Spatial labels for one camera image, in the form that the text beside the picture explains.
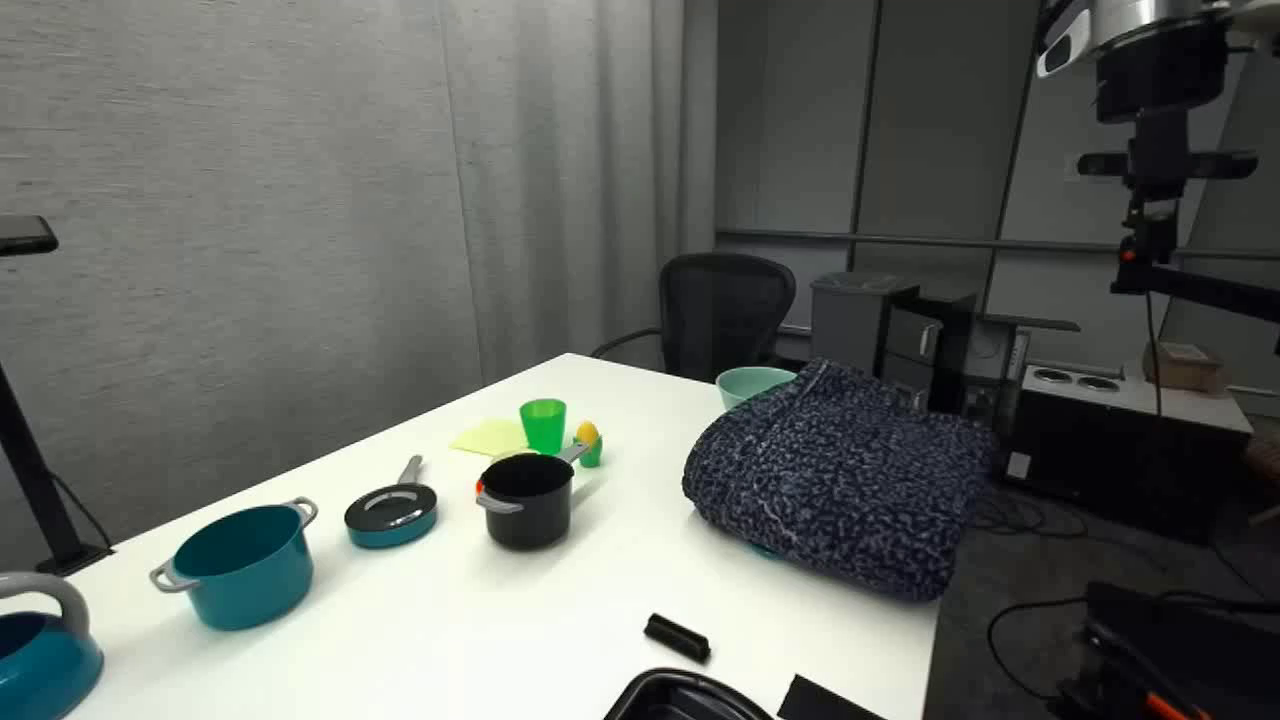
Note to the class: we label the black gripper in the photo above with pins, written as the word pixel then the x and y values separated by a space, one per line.
pixel 1163 74

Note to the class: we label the dark blue fleece blanket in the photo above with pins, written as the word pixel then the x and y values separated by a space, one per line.
pixel 842 482

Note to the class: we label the brown cardboard box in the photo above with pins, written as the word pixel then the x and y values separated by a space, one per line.
pixel 1184 369

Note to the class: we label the black box white top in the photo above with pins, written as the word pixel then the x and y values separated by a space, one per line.
pixel 1121 455

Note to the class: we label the grey cabinet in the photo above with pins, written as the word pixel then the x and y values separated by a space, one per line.
pixel 854 325

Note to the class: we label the black mesh office chair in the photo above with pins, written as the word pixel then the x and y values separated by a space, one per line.
pixel 725 314

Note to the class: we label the mint green bowl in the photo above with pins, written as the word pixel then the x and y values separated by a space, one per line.
pixel 747 387

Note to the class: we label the black equipment case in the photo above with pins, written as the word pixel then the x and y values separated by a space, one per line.
pixel 1173 653

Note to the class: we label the grey window curtain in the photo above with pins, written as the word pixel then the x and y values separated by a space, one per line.
pixel 575 172

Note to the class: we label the yellow green toy corn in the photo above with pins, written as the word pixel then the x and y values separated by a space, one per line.
pixel 590 445

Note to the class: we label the green plastic cup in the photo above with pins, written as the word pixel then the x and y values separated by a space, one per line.
pixel 541 425

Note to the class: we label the small black block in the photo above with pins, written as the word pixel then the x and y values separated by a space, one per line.
pixel 678 638

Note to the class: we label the black mug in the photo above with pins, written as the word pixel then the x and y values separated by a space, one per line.
pixel 527 505

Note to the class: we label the black grill tray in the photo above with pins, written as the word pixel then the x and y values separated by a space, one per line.
pixel 687 701

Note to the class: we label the pale yellow cloth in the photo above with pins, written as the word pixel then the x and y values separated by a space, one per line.
pixel 485 437

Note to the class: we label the small teal frying pan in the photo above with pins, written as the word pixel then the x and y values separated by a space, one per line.
pixel 389 517

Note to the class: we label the teal cooking pot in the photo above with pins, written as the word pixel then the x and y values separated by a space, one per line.
pixel 246 574

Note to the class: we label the stereo camera on boom stand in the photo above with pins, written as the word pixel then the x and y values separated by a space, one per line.
pixel 1163 164

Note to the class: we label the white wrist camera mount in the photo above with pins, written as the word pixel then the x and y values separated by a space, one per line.
pixel 1057 49

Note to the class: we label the black camera tripod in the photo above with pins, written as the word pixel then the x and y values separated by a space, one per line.
pixel 25 465

